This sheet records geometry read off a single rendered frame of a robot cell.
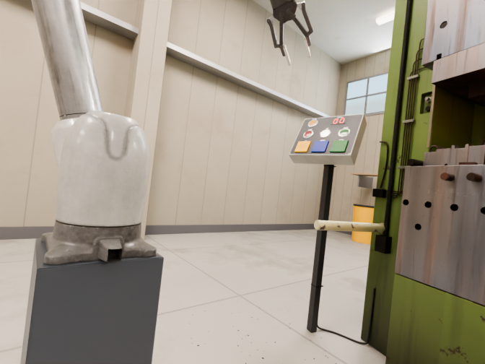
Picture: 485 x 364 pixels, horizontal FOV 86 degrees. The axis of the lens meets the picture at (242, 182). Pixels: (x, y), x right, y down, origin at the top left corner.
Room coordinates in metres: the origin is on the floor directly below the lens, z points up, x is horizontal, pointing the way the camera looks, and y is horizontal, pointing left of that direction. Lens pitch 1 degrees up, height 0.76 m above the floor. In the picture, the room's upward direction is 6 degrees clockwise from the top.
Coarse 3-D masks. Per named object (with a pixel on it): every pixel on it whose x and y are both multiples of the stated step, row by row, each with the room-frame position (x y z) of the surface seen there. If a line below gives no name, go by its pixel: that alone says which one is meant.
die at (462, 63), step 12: (468, 48) 0.96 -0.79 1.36; (480, 48) 0.93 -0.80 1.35; (444, 60) 1.04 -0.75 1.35; (456, 60) 1.00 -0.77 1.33; (468, 60) 0.96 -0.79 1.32; (480, 60) 0.93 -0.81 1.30; (432, 72) 1.07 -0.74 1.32; (444, 72) 1.03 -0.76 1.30; (456, 72) 0.99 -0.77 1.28; (468, 72) 0.96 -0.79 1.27; (480, 72) 0.95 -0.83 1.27; (444, 84) 1.07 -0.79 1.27; (456, 84) 1.06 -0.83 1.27; (468, 84) 1.05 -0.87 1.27
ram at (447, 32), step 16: (432, 0) 1.10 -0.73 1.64; (448, 0) 1.04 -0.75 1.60; (464, 0) 0.99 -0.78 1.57; (480, 0) 0.94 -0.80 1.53; (432, 16) 1.09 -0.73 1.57; (448, 16) 1.04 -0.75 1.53; (464, 16) 0.99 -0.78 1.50; (480, 16) 0.94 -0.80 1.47; (432, 32) 1.09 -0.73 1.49; (448, 32) 1.03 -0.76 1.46; (464, 32) 0.98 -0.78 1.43; (480, 32) 0.94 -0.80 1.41; (432, 48) 1.08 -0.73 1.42; (448, 48) 1.03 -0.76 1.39; (464, 48) 0.98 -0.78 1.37; (432, 64) 1.10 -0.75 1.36
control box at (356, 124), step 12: (312, 120) 1.51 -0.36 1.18; (324, 120) 1.46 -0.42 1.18; (336, 120) 1.41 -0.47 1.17; (348, 120) 1.37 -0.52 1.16; (360, 120) 1.32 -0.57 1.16; (300, 132) 1.50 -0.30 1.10; (312, 132) 1.45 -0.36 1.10; (336, 132) 1.36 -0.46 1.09; (360, 132) 1.31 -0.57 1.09; (312, 144) 1.40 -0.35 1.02; (348, 144) 1.27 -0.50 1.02; (360, 144) 1.33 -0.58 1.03; (300, 156) 1.41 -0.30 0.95; (312, 156) 1.37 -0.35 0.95; (324, 156) 1.32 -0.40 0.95; (336, 156) 1.28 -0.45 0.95; (348, 156) 1.24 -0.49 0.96
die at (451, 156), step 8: (424, 152) 1.07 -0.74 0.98; (432, 152) 1.04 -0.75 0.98; (440, 152) 1.02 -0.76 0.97; (448, 152) 0.99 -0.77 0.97; (456, 152) 0.97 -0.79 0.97; (464, 152) 0.95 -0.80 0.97; (472, 152) 0.93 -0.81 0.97; (480, 152) 0.90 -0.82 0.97; (424, 160) 1.07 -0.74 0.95; (432, 160) 1.04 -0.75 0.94; (440, 160) 1.02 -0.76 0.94; (448, 160) 0.99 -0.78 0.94; (456, 160) 0.97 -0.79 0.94; (464, 160) 0.94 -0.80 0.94; (472, 160) 0.92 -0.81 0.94; (480, 160) 0.90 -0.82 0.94
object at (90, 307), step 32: (160, 256) 0.52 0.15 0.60; (32, 288) 0.43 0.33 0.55; (64, 288) 0.42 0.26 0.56; (96, 288) 0.44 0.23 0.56; (128, 288) 0.48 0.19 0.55; (32, 320) 0.39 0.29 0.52; (64, 320) 0.42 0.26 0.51; (96, 320) 0.45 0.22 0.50; (128, 320) 0.48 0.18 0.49; (32, 352) 0.40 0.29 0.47; (64, 352) 0.42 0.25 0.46; (96, 352) 0.45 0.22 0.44; (128, 352) 0.49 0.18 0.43
